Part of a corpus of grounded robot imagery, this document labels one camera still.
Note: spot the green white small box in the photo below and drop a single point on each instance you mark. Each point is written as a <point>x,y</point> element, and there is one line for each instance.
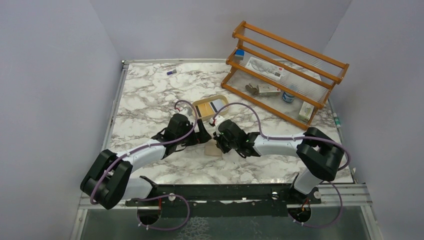
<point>305,112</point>

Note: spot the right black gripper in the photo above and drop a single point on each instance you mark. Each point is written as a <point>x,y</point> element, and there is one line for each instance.
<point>218,141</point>

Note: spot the metal binder clip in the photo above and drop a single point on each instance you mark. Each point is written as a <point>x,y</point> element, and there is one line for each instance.
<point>251,89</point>

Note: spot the green white tube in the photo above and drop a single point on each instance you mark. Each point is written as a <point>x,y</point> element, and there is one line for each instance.
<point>336,120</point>

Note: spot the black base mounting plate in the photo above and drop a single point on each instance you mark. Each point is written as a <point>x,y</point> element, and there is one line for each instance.
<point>167,201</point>

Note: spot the yellow card with black stripe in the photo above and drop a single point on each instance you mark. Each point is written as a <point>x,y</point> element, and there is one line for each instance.
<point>204,109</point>

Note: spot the beige card holder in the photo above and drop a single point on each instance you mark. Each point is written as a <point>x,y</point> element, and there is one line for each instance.
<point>211,149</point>

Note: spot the small grey box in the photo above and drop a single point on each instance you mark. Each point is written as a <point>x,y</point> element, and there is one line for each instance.
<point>265,89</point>

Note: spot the beige oval tray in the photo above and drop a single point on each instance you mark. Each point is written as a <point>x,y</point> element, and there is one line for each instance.
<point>209,99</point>

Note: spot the orange wooden shelf rack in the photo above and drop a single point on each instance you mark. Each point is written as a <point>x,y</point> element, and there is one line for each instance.
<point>309,75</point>

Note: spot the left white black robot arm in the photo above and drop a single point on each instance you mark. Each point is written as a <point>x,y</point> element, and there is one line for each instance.
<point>108,180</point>

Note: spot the clear printed packet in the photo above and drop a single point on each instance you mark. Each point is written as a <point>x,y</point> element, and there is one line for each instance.
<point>265,68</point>

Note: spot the blue grey eraser block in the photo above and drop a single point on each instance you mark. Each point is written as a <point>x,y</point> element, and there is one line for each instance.
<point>239,54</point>

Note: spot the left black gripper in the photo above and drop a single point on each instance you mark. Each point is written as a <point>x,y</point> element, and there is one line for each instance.
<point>201,133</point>

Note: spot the grey card in tray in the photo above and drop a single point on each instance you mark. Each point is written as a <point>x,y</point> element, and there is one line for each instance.
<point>217,104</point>

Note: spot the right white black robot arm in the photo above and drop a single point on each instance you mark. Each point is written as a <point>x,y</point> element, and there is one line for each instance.
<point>320,154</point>

